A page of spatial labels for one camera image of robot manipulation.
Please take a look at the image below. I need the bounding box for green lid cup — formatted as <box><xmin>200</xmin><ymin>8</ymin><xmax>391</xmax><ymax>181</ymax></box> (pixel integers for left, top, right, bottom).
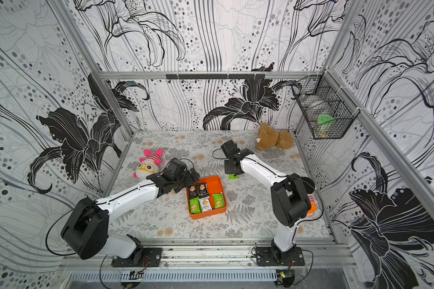
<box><xmin>317</xmin><ymin>114</ymin><xmax>335</xmax><ymax>137</ymax></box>

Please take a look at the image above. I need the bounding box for brown teddy bear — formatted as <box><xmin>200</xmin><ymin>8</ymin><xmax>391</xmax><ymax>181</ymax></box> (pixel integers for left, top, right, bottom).
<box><xmin>256</xmin><ymin>123</ymin><xmax>294</xmax><ymax>151</ymax></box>

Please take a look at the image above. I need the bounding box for floral table mat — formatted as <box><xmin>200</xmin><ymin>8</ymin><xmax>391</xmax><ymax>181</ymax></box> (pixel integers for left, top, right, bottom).
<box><xmin>104</xmin><ymin>129</ymin><xmax>333</xmax><ymax>241</ymax></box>

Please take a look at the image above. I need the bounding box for black wall bar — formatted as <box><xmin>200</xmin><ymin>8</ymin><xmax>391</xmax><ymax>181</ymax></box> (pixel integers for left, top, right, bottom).
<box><xmin>166</xmin><ymin>73</ymin><xmax>266</xmax><ymax>80</ymax></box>

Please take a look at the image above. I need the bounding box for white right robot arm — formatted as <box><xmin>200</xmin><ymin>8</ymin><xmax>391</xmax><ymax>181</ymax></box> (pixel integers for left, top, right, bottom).
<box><xmin>221</xmin><ymin>140</ymin><xmax>315</xmax><ymax>257</ymax></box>

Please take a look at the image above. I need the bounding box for striped orange toy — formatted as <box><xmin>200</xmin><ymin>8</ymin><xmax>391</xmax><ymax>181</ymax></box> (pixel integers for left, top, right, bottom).
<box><xmin>307</xmin><ymin>195</ymin><xmax>317</xmax><ymax>216</ymax></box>

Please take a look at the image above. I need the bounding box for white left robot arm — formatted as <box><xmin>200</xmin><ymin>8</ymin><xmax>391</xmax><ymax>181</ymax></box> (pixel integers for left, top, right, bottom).
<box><xmin>60</xmin><ymin>158</ymin><xmax>200</xmax><ymax>266</ymax></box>

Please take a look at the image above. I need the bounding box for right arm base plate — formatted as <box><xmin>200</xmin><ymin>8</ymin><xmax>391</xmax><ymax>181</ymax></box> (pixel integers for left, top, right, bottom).
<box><xmin>251</xmin><ymin>246</ymin><xmax>305</xmax><ymax>267</ymax></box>

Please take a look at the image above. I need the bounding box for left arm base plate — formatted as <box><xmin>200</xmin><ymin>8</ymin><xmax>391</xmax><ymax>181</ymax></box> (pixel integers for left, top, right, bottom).
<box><xmin>111</xmin><ymin>248</ymin><xmax>163</xmax><ymax>268</ymax></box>

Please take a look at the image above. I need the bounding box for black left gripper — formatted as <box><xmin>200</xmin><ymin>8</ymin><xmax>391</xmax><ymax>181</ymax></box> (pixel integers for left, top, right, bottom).
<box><xmin>172</xmin><ymin>168</ymin><xmax>201</xmax><ymax>193</ymax></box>

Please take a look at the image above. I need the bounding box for pink white plush toy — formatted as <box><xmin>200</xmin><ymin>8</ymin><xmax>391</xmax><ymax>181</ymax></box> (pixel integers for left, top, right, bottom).
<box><xmin>133</xmin><ymin>149</ymin><xmax>163</xmax><ymax>179</ymax></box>

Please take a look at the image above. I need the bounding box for black wire basket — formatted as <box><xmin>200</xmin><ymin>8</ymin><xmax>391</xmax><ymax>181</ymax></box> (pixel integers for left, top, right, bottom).
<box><xmin>291</xmin><ymin>72</ymin><xmax>354</xmax><ymax>140</ymax></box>

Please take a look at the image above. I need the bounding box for white cookie packet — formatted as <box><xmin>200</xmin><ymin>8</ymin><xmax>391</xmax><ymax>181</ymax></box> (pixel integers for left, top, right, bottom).
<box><xmin>199</xmin><ymin>197</ymin><xmax>212</xmax><ymax>213</ymax></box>

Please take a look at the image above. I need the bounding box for white cable duct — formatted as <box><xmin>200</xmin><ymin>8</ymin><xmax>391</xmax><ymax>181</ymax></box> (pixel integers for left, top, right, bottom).
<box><xmin>69</xmin><ymin>269</ymin><xmax>277</xmax><ymax>283</ymax></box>

